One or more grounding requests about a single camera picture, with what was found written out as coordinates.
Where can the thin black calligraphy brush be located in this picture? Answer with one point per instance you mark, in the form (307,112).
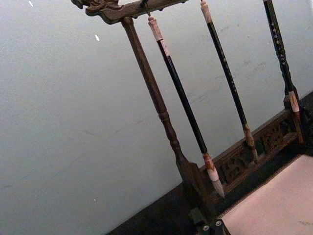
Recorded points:
(227,68)

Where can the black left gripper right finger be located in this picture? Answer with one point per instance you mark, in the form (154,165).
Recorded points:
(218,228)

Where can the white paper sheet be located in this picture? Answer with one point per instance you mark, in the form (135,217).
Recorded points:
(271,195)

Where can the thick black calligraphy brush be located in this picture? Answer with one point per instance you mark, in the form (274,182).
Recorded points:
(181,90)

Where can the dark carved wooden brush rack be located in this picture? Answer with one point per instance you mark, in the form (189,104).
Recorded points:
(151,80)

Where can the plain pale wall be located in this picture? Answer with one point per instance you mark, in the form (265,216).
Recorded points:
(73,110)

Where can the black brush with white characters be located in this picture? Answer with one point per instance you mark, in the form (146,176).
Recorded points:
(278,44)

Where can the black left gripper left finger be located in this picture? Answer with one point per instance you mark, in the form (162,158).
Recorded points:
(197,221)

